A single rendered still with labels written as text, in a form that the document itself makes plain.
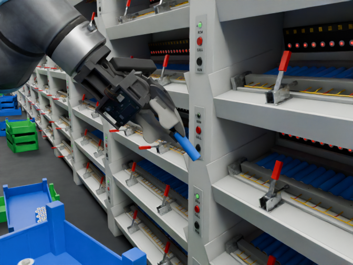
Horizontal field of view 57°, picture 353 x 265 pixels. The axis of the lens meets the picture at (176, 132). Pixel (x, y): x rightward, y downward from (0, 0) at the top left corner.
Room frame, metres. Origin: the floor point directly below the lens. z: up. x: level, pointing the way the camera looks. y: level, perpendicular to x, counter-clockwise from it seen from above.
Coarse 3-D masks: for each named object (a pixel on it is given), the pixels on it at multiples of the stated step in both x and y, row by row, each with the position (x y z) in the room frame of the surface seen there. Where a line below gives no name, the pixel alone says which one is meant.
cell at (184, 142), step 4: (176, 132) 0.59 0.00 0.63; (176, 136) 0.59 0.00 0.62; (180, 136) 0.59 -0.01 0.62; (180, 140) 0.59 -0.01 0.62; (184, 140) 0.59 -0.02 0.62; (188, 140) 0.59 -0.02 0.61; (180, 144) 0.59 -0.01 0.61; (184, 144) 0.59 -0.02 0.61; (188, 144) 0.59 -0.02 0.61; (184, 148) 0.59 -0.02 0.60; (188, 148) 0.59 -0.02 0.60; (192, 148) 0.59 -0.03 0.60; (188, 152) 0.59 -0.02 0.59; (192, 152) 0.58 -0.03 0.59; (196, 152) 0.59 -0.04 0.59; (192, 156) 0.58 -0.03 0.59; (196, 156) 0.58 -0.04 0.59; (192, 160) 0.59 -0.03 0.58
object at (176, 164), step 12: (144, 108) 1.37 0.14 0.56; (120, 132) 1.22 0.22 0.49; (132, 144) 1.10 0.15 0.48; (144, 144) 1.04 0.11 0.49; (156, 144) 1.01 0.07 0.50; (144, 156) 1.03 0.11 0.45; (156, 156) 0.93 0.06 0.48; (168, 156) 0.90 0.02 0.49; (180, 156) 0.88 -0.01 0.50; (168, 168) 0.88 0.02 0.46; (180, 168) 0.81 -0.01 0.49
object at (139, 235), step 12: (120, 204) 1.31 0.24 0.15; (132, 204) 1.32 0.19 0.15; (120, 216) 1.30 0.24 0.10; (132, 216) 1.27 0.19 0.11; (144, 216) 1.21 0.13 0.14; (120, 228) 1.25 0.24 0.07; (132, 228) 1.16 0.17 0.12; (144, 228) 1.17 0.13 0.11; (156, 228) 1.12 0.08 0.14; (132, 240) 1.12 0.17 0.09; (144, 240) 1.10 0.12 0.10; (156, 240) 1.08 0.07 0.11; (168, 240) 1.03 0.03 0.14; (156, 252) 1.02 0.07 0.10; (168, 252) 1.00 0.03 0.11; (180, 252) 0.96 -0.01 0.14; (156, 264) 0.96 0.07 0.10; (168, 264) 0.94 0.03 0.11; (180, 264) 0.94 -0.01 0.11
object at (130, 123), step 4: (128, 124) 1.25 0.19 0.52; (132, 124) 1.21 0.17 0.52; (136, 124) 1.19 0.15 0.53; (136, 128) 1.19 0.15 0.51; (140, 128) 1.15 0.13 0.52; (136, 132) 1.15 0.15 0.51; (164, 140) 0.99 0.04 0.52; (172, 144) 0.95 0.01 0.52; (176, 144) 0.92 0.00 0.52; (172, 148) 0.92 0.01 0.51; (180, 148) 0.91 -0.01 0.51; (184, 152) 0.87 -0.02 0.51
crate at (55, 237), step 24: (48, 216) 0.43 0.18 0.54; (0, 240) 0.38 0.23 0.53; (24, 240) 0.41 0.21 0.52; (48, 240) 0.43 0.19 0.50; (72, 240) 0.42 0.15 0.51; (96, 240) 0.38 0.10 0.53; (0, 264) 0.38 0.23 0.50; (48, 264) 0.40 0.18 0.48; (72, 264) 0.40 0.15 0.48; (96, 264) 0.38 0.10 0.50; (120, 264) 0.34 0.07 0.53; (144, 264) 0.31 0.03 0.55
